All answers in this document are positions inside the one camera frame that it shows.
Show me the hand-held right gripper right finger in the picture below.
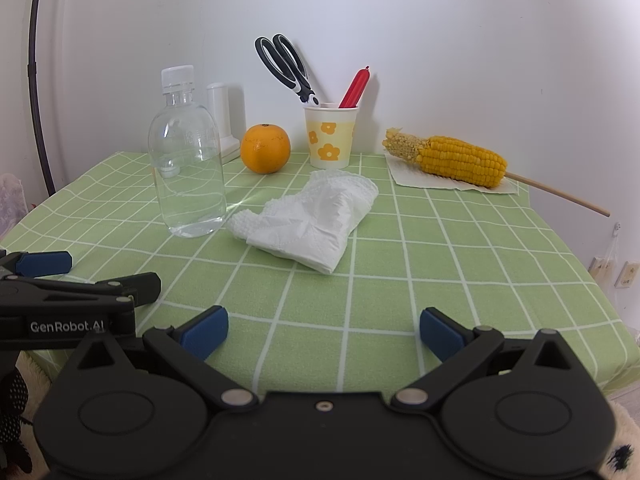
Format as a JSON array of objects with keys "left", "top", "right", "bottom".
[{"left": 392, "top": 307, "right": 581, "bottom": 413}]

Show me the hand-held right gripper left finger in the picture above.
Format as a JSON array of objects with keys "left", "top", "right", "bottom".
[{"left": 75, "top": 305, "right": 258, "bottom": 413}]

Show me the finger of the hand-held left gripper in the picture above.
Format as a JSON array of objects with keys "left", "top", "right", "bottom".
[
  {"left": 0, "top": 249, "right": 74, "bottom": 279},
  {"left": 22, "top": 272, "right": 162, "bottom": 306}
]

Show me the clear plastic bottle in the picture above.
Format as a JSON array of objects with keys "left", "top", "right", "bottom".
[{"left": 147, "top": 65, "right": 228, "bottom": 238}]

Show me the white tissue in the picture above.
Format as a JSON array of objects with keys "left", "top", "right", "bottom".
[{"left": 227, "top": 169, "right": 380, "bottom": 275}]

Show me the white cylindrical container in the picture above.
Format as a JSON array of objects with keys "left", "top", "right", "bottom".
[{"left": 206, "top": 82, "right": 246, "bottom": 165}]

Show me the pink cloth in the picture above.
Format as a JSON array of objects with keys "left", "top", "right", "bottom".
[{"left": 0, "top": 174, "right": 26, "bottom": 236}]

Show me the green checked tablecloth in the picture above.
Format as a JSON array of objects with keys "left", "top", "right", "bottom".
[{"left": 0, "top": 150, "right": 640, "bottom": 396}]

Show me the white paper napkin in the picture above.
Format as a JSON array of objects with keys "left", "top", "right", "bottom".
[{"left": 384, "top": 152, "right": 518, "bottom": 196}]

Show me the yellow corn cob on stick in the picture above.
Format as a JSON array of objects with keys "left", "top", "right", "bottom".
[{"left": 382, "top": 127, "right": 612, "bottom": 218}]

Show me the black hoop tube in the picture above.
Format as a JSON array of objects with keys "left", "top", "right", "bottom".
[{"left": 27, "top": 0, "right": 57, "bottom": 196}]

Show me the orange fruit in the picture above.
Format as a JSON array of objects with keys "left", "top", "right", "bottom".
[{"left": 240, "top": 123, "right": 292, "bottom": 175}]

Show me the white fluffy rug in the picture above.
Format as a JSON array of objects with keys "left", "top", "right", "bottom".
[{"left": 597, "top": 392, "right": 640, "bottom": 480}]

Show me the flower print paper cup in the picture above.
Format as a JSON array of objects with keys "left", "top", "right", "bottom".
[{"left": 304, "top": 102, "right": 361, "bottom": 170}]

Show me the red pen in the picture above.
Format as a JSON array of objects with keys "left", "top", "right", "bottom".
[{"left": 338, "top": 66, "right": 371, "bottom": 109}]

